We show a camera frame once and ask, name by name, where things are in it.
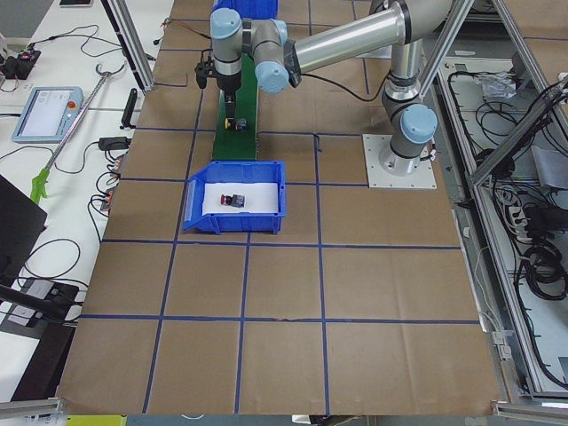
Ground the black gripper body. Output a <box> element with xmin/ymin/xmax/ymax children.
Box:
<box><xmin>194</xmin><ymin>49</ymin><xmax>241</xmax><ymax>103</ymax></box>

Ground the yellow mushroom push button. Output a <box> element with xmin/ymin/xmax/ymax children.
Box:
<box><xmin>225</xmin><ymin>118</ymin><xmax>248</xmax><ymax>131</ymax></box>

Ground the red mushroom push button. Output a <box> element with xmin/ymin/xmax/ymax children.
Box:
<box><xmin>220</xmin><ymin>194</ymin><xmax>246</xmax><ymax>209</ymax></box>

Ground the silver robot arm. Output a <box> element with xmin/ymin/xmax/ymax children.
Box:
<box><xmin>195</xmin><ymin>1</ymin><xmax>452</xmax><ymax>177</ymax></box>

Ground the green conveyor belt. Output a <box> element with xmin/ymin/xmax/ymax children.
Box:
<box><xmin>212</xmin><ymin>56</ymin><xmax>258</xmax><ymax>161</ymax></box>

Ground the blue left storage bin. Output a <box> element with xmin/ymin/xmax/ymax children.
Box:
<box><xmin>183</xmin><ymin>161</ymin><xmax>287</xmax><ymax>234</ymax></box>

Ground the blue storage bin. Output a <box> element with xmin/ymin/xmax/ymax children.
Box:
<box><xmin>183</xmin><ymin>161</ymin><xmax>287</xmax><ymax>234</ymax></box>
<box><xmin>212</xmin><ymin>0</ymin><xmax>279</xmax><ymax>20</ymax></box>

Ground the blue right storage bin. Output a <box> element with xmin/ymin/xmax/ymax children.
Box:
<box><xmin>212</xmin><ymin>0</ymin><xmax>279</xmax><ymax>20</ymax></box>

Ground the white foam pad left bin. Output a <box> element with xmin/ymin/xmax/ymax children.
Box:
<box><xmin>202</xmin><ymin>182</ymin><xmax>279</xmax><ymax>214</ymax></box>

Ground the teach pendant tablet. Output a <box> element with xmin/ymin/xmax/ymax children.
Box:
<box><xmin>12</xmin><ymin>86</ymin><xmax>83</xmax><ymax>143</ymax></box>

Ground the green handled reacher grabber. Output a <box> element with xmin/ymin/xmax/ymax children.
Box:
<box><xmin>30</xmin><ymin>62</ymin><xmax>127</xmax><ymax>203</ymax></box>

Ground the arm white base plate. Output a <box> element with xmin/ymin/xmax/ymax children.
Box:
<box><xmin>362</xmin><ymin>134</ymin><xmax>438</xmax><ymax>190</ymax></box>

